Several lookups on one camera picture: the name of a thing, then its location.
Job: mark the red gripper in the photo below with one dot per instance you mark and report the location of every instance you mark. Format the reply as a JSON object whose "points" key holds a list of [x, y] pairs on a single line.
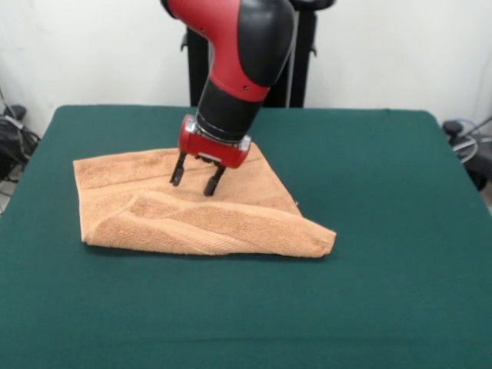
{"points": [[211, 150]]}

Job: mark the tan terry towel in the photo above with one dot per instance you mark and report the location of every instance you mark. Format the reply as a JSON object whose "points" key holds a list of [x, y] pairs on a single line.
{"points": [[215, 223]]}

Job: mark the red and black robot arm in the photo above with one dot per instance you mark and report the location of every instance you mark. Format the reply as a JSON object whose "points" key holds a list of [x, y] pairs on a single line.
{"points": [[246, 57]]}

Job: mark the dark green table cloth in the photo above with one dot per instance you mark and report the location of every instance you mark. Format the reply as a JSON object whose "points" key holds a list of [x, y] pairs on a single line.
{"points": [[307, 288]]}

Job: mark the black chair base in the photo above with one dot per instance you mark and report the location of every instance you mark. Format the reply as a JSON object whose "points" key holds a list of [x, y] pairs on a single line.
{"points": [[15, 134]]}

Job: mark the grey chair base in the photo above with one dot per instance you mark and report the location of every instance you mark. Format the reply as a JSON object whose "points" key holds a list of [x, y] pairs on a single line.
{"points": [[473, 161]]}

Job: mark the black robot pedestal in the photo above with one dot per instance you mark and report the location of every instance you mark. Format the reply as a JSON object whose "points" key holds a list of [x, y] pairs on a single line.
{"points": [[307, 57]]}

